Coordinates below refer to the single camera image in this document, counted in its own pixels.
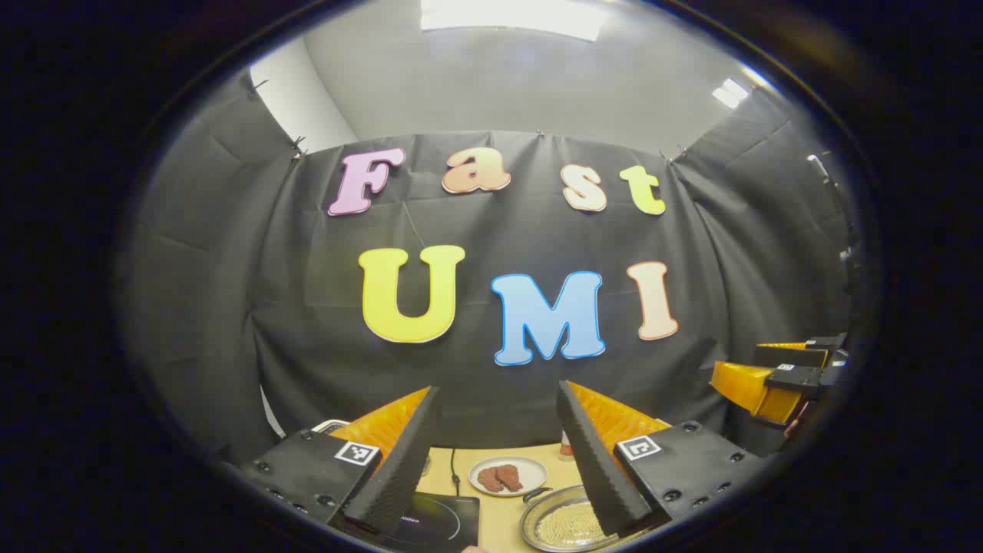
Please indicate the large ceiling light panel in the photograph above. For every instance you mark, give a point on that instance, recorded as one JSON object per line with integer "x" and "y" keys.
{"x": 511, "y": 17}

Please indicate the small ceiling light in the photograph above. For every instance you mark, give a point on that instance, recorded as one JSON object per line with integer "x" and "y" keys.
{"x": 729, "y": 93}

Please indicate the black backdrop cloth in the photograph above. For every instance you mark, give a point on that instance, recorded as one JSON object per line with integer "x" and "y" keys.
{"x": 499, "y": 230}

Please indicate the white round plate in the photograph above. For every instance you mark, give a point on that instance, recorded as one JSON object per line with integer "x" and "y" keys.
{"x": 530, "y": 470}

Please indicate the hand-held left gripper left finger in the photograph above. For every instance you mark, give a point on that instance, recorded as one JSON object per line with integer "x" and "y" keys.
{"x": 403, "y": 461}

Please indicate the clear plastic water bottle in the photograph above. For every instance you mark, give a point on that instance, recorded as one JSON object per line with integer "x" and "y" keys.
{"x": 566, "y": 449}

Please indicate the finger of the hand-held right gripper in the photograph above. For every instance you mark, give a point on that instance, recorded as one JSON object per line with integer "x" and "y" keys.
{"x": 749, "y": 388}
{"x": 799, "y": 355}

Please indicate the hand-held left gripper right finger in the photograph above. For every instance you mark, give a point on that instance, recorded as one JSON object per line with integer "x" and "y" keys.
{"x": 595, "y": 461}

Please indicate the black induction cooktop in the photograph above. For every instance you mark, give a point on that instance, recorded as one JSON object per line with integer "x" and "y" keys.
{"x": 445, "y": 522}

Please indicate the brown meat piece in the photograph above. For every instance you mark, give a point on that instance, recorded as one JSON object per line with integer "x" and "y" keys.
{"x": 510, "y": 476}
{"x": 489, "y": 480}

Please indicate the white toaster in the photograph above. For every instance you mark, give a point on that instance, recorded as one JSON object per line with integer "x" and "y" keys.
{"x": 330, "y": 425}

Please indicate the pile of soybeans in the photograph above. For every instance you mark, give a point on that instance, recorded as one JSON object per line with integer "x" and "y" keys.
{"x": 568, "y": 526}

